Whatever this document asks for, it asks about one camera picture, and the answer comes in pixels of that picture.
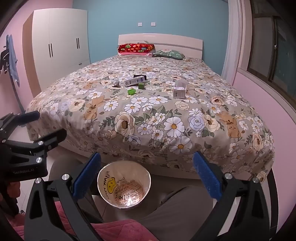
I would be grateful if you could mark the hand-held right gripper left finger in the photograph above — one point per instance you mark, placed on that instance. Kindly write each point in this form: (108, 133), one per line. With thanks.
(89, 171)

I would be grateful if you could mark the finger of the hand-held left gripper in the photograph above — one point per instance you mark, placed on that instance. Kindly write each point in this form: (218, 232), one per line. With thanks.
(55, 136)
(30, 115)

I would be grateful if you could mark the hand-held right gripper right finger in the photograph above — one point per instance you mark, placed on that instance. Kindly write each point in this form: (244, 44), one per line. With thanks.
(205, 176)

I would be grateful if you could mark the waste bin with printed bag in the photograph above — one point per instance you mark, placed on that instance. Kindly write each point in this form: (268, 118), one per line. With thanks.
(108, 185)

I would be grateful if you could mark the small white box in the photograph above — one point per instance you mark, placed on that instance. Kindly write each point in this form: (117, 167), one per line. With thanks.
(179, 92)

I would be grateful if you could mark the green cube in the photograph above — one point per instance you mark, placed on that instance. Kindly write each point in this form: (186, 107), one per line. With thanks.
(141, 86)
(131, 91)

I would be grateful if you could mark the long white blue box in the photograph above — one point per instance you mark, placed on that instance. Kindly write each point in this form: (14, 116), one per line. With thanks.
(134, 81)

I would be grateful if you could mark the person's grey pants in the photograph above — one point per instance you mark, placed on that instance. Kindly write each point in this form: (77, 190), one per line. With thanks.
(175, 201)

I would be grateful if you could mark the blue hanging cloth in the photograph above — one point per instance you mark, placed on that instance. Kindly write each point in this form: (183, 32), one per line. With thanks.
(12, 60)

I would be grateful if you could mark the black clothes rack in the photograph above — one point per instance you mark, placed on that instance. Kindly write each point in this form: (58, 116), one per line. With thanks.
(4, 60)

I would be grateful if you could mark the person's pink garment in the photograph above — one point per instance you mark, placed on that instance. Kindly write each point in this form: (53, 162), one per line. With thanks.
(124, 230)

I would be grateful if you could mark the floral bed cover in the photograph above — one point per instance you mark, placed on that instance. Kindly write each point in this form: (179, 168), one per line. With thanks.
(161, 115)

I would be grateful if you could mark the white wardrobe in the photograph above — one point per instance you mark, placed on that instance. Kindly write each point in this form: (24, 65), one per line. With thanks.
(62, 46)

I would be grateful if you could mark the crumpled paper ball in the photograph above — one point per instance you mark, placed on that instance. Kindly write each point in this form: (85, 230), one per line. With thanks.
(116, 83)

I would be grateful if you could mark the black rectangular case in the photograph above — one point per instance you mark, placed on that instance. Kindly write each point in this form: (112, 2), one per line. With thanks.
(141, 77)

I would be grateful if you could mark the pink pillow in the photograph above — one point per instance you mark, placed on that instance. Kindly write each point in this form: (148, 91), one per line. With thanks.
(136, 54)

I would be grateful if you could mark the red patterned pillow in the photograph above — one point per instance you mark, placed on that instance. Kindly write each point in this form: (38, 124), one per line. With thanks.
(136, 48)

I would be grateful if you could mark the green floral pillow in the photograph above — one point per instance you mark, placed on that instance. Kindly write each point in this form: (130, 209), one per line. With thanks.
(168, 54)

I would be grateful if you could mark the white bed headboard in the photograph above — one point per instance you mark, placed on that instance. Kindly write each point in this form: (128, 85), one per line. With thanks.
(175, 44)

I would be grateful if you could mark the white curtain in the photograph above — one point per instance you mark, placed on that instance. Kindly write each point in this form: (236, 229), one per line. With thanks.
(233, 41)

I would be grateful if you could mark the dark framed window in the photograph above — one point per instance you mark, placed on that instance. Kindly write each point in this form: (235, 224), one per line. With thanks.
(272, 46)

